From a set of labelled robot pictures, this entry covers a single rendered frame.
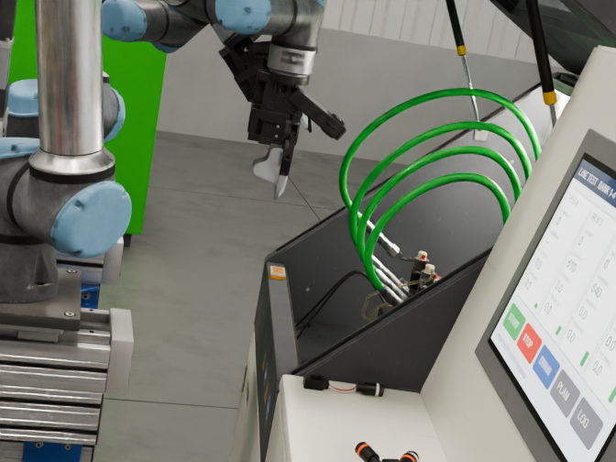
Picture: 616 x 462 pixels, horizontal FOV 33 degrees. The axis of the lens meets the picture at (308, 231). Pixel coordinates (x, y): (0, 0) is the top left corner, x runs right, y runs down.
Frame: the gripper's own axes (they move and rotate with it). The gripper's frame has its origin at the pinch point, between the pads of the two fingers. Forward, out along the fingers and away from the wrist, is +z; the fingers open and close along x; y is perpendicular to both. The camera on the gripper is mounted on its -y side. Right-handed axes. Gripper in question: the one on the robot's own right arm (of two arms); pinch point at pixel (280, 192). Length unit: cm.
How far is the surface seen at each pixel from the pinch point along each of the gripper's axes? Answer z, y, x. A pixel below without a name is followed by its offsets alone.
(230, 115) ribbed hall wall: 101, -6, -662
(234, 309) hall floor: 121, -12, -271
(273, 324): 25.7, -3.4, -5.4
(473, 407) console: 15, -27, 45
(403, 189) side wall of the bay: 5, -29, -43
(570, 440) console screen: 4, -29, 74
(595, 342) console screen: -5, -31, 68
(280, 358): 25.7, -3.8, 10.7
